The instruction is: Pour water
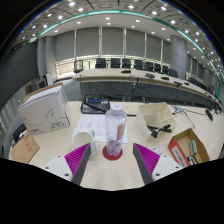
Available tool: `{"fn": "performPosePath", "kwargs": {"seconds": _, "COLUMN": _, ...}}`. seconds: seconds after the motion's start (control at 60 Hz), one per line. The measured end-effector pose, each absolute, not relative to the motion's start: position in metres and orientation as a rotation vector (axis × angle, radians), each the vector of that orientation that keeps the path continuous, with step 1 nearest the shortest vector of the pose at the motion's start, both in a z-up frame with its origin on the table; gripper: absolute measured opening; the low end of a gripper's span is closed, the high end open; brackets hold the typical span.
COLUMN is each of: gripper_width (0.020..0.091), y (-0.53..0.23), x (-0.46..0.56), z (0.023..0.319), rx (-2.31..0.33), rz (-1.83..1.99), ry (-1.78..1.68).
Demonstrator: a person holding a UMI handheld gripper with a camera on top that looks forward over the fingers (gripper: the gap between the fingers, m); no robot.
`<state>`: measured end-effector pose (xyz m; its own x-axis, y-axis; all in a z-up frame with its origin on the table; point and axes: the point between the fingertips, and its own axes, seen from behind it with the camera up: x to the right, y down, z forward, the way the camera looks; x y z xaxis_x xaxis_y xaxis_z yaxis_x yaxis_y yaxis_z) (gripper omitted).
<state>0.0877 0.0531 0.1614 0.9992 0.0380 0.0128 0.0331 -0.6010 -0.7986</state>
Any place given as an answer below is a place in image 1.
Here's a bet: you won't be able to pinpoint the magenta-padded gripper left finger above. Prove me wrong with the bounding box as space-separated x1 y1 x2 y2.
43 142 92 186

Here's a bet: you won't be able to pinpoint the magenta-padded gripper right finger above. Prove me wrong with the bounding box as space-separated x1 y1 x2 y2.
132 142 184 186

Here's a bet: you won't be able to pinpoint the clear plastic water bottle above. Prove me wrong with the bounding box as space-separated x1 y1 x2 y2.
105 103 128 158

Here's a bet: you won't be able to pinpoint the small white rectangular block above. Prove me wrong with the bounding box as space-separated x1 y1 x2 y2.
150 146 163 156

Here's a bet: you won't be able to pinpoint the flat round red coaster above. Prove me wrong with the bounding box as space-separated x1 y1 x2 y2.
102 145 124 162

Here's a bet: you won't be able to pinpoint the open brown box, red side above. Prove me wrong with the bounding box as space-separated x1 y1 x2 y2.
167 127 211 168

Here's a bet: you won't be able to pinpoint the white printed paper sheet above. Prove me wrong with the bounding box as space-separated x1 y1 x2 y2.
71 113 129 145

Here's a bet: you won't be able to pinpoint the white open organizer box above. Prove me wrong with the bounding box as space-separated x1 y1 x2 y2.
134 101 178 143

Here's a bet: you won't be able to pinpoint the grey-green board eraser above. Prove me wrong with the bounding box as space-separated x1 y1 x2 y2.
189 139 199 156

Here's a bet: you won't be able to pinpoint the flat brown cardboard sheet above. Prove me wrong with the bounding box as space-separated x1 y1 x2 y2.
9 134 41 164

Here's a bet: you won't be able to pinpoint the black desk phone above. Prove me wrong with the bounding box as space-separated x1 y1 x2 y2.
80 93 111 115

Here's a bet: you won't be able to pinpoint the large white cardboard box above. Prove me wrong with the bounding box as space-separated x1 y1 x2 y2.
17 83 72 137

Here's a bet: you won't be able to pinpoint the black desktop device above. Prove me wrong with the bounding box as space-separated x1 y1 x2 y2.
11 123 28 139

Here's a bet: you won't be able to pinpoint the grey box monitor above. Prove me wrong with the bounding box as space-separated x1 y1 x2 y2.
29 77 48 93

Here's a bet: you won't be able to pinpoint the long curved conference desk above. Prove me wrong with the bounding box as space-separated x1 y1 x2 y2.
71 68 224 111

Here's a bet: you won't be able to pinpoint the row of black office chairs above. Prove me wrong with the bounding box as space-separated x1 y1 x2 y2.
73 57 208 91

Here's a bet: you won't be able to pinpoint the round recessed ceiling lights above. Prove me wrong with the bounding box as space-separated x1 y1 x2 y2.
19 0 224 68

